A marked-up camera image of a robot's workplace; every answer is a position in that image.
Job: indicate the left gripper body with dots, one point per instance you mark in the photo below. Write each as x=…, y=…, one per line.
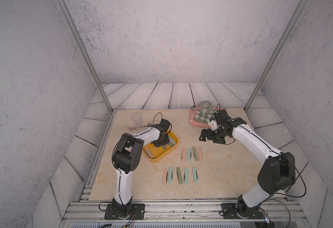
x=165, y=141

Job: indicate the striped ceramic cup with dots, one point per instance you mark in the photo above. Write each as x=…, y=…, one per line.
x=205, y=107

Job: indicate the clear plastic cup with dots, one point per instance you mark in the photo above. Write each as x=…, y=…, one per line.
x=137, y=119

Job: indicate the pink handled spoon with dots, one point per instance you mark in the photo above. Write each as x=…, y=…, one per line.
x=192, y=110

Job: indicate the pink folding fruit knife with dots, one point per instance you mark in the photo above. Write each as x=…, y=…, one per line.
x=183, y=155

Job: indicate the green checkered cloth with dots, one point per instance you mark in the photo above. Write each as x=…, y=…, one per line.
x=204, y=118

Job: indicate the left aluminium frame post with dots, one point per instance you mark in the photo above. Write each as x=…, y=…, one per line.
x=82, y=50

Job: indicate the yellow plastic storage box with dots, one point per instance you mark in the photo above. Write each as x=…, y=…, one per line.
x=161, y=152

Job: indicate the right aluminium frame post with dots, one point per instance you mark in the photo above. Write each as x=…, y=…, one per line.
x=297, y=13

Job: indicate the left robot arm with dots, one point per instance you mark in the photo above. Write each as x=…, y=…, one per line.
x=126, y=158

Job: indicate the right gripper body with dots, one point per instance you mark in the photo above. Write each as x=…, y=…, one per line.
x=216, y=136

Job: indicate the pink plastic tray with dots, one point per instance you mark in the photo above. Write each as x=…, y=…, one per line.
x=195, y=123

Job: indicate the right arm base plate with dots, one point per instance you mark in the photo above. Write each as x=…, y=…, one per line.
x=236, y=211

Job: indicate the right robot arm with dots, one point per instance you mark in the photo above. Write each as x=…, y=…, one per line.
x=278, y=170

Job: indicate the teal folding fruit knife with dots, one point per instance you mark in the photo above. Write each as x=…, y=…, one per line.
x=170, y=175

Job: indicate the aluminium frame post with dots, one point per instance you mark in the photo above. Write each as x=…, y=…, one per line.
x=297, y=13
x=82, y=50

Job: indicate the aluminium rail base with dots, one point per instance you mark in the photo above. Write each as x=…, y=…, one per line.
x=200, y=213

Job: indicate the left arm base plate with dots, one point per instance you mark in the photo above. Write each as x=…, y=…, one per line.
x=117, y=211

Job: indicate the wooden handled spoon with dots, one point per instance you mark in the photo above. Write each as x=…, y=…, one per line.
x=143, y=127

